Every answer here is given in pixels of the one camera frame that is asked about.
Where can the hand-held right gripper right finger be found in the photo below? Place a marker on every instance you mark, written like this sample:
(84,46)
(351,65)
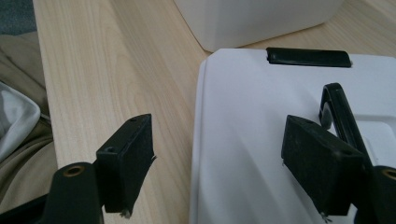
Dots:
(323,168)

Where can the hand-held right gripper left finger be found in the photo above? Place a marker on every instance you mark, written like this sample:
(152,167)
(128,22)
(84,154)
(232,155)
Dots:
(124,168)

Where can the white plastic storage box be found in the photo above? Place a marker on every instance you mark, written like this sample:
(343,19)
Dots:
(249,21)

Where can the white garment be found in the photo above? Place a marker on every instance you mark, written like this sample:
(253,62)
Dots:
(15,118)

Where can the beige trousers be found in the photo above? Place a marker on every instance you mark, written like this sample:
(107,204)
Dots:
(21,59)

